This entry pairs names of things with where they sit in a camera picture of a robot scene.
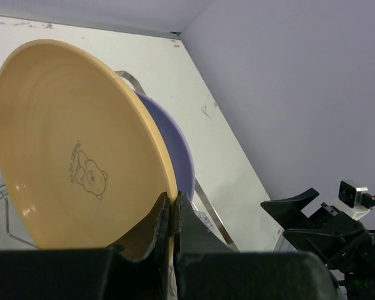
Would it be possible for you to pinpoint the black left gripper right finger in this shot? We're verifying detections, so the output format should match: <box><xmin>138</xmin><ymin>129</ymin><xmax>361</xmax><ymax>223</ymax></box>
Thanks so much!
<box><xmin>174</xmin><ymin>193</ymin><xmax>338</xmax><ymax>299</ymax></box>

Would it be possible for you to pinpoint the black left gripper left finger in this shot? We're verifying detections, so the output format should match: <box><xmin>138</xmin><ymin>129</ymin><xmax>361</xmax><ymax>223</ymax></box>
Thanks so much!
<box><xmin>0</xmin><ymin>192</ymin><xmax>171</xmax><ymax>299</ymax></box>

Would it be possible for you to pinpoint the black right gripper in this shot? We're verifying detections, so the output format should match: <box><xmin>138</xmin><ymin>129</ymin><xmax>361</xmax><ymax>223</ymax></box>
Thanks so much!
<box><xmin>260</xmin><ymin>188</ymin><xmax>375</xmax><ymax>279</ymax></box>

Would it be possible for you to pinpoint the yellow plate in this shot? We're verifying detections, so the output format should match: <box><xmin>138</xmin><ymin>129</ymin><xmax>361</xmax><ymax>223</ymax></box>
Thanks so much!
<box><xmin>0</xmin><ymin>39</ymin><xmax>178</xmax><ymax>249</ymax></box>

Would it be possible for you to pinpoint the purple plate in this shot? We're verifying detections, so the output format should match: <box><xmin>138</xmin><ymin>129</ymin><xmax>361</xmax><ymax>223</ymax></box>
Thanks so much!
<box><xmin>135</xmin><ymin>91</ymin><xmax>195</xmax><ymax>201</ymax></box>

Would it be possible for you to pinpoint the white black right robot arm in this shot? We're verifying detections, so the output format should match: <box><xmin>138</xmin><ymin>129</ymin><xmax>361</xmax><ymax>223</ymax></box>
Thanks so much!
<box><xmin>261</xmin><ymin>188</ymin><xmax>375</xmax><ymax>299</ymax></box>

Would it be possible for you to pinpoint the large clear glass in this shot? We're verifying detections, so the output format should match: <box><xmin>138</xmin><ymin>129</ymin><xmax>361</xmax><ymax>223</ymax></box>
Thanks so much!
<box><xmin>191</xmin><ymin>202</ymin><xmax>215</xmax><ymax>233</ymax></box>

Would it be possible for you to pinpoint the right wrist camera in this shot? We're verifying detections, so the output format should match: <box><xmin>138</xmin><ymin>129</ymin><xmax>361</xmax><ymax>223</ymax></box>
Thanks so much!
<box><xmin>331</xmin><ymin>179</ymin><xmax>370</xmax><ymax>221</ymax></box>

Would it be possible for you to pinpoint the metal wire dish rack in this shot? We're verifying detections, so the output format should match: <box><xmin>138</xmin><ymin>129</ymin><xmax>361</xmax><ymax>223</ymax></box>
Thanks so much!
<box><xmin>0</xmin><ymin>71</ymin><xmax>238</xmax><ymax>251</ymax></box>

